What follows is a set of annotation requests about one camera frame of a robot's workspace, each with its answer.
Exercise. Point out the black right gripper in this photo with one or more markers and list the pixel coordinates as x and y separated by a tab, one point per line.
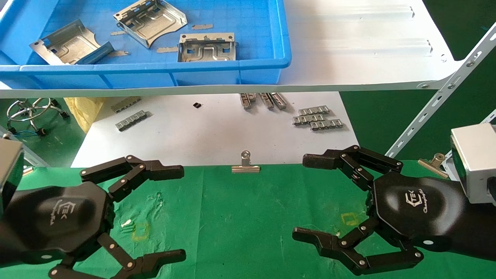
418	209

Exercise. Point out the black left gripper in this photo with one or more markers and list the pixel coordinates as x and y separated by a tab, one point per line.
58	221

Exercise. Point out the stamped sheet metal bracket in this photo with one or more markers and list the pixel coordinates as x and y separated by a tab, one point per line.
155	21
73	42
205	52

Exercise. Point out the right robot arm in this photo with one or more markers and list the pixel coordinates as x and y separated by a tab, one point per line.
480	232

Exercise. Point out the grey ribbed metal connector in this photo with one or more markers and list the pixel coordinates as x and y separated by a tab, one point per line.
327	124
266	100
279	100
126	104
244	101
314	110
252	97
131	120
308	119

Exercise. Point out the brass binder clip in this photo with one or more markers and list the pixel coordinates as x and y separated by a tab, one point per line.
432	166

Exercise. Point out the green table cloth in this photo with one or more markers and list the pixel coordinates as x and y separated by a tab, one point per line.
240	224

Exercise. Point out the silver binder clip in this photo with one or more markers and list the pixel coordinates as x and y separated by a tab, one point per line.
245	168
27	170

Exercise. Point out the yellow plastic bag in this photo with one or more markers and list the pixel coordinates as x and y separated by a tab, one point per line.
87	110

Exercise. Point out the blue plastic bin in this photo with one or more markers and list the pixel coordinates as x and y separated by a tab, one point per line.
135	77

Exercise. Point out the white metal shelf board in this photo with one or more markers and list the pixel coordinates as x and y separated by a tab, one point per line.
348	58

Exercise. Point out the small flat metal strip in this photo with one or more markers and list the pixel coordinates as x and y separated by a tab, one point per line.
202	26
167	49
118	53
117	33

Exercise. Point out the grey metal frame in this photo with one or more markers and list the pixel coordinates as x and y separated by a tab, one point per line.
29	157

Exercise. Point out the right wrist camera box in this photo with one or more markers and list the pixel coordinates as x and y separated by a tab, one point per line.
476	159

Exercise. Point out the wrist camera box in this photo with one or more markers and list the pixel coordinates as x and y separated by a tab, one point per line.
9	166
476	159

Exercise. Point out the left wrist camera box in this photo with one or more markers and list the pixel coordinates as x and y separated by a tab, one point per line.
9	166

